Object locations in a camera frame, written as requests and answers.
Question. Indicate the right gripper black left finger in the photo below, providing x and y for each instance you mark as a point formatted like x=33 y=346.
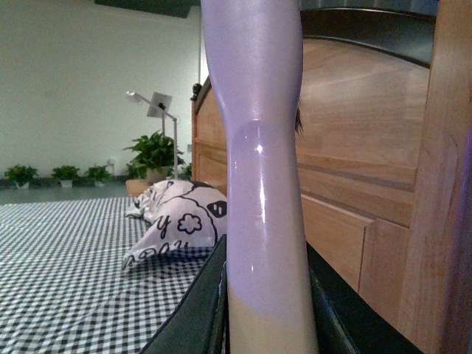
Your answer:
x=199 y=322

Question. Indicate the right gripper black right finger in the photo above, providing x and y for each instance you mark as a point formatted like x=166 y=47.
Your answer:
x=345 y=323

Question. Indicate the beige hand brush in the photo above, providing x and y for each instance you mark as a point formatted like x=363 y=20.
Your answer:
x=254 y=57

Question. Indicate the black white patterned pillow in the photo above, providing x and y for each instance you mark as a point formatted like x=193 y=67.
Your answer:
x=184 y=217

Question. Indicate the black white checkered bedsheet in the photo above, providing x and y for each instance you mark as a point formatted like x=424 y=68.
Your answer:
x=63 y=289

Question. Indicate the large potted green plant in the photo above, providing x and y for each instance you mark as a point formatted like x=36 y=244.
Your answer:
x=155 y=153

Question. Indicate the small potted plant right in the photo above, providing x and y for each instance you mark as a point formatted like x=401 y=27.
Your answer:
x=98 y=175

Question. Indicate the small potted plant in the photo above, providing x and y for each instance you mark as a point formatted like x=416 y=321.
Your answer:
x=21 y=175
x=66 y=174
x=98 y=175

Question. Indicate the small potted plant middle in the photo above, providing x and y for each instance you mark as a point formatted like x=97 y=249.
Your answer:
x=66 y=174

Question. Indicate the white floor lamp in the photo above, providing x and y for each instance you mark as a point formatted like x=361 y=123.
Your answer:
x=158 y=109

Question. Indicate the wooden bed headboard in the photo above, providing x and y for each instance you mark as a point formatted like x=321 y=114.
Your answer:
x=383 y=156

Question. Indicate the small potted plant left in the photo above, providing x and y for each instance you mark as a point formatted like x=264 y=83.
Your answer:
x=21 y=175

